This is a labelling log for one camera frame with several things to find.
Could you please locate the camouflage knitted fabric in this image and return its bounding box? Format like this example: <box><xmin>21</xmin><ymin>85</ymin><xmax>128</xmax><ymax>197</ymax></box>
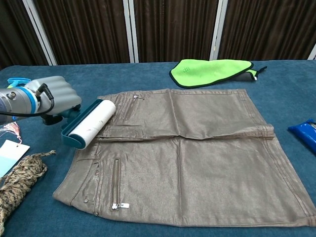
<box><xmin>0</xmin><ymin>150</ymin><xmax>57</xmax><ymax>237</ymax></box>

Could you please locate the cyan green T-handle pump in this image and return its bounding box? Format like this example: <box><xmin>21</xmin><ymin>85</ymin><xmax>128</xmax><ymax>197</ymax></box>
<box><xmin>6</xmin><ymin>78</ymin><xmax>30</xmax><ymax>89</ymax></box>

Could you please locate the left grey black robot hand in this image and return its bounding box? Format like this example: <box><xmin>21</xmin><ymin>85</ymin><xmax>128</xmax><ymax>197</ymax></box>
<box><xmin>24</xmin><ymin>76</ymin><xmax>82</xmax><ymax>126</ymax></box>

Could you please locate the black wrist cable with plug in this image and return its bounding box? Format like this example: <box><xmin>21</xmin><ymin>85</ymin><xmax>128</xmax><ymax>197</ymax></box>
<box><xmin>0</xmin><ymin>83</ymin><xmax>55</xmax><ymax>117</ymax></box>

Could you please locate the white paper tag with tassel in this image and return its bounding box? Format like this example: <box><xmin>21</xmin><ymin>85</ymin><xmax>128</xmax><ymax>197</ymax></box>
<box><xmin>0</xmin><ymin>121</ymin><xmax>31</xmax><ymax>179</ymax></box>

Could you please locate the blue felt table cover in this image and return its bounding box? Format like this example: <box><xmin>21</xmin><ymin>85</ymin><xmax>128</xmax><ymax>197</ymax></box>
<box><xmin>0</xmin><ymin>59</ymin><xmax>316</xmax><ymax>237</ymax></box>

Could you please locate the blue plastic packet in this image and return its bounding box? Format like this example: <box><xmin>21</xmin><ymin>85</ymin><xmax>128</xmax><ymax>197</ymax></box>
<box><xmin>287</xmin><ymin>118</ymin><xmax>316</xmax><ymax>157</ymax></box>

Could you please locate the dark brown curtain panel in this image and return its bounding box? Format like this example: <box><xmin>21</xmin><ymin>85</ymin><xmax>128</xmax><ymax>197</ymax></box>
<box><xmin>133</xmin><ymin>0</ymin><xmax>219</xmax><ymax>64</ymax></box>
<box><xmin>0</xmin><ymin>0</ymin><xmax>50</xmax><ymax>70</ymax></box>
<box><xmin>33</xmin><ymin>0</ymin><xmax>131</xmax><ymax>66</ymax></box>
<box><xmin>218</xmin><ymin>0</ymin><xmax>316</xmax><ymax>61</ymax></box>

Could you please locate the green microfibre cloth black edge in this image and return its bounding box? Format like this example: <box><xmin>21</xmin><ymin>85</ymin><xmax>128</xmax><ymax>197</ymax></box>
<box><xmin>169</xmin><ymin>58</ymin><xmax>268</xmax><ymax>89</ymax></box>

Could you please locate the brown shiny skirt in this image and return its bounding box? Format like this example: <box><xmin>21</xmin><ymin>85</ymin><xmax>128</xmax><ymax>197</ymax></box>
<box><xmin>52</xmin><ymin>88</ymin><xmax>316</xmax><ymax>227</ymax></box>

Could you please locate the teal lint roller white roll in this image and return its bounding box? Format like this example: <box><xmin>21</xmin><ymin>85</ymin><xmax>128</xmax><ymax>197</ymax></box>
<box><xmin>60</xmin><ymin>99</ymin><xmax>117</xmax><ymax>151</ymax></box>

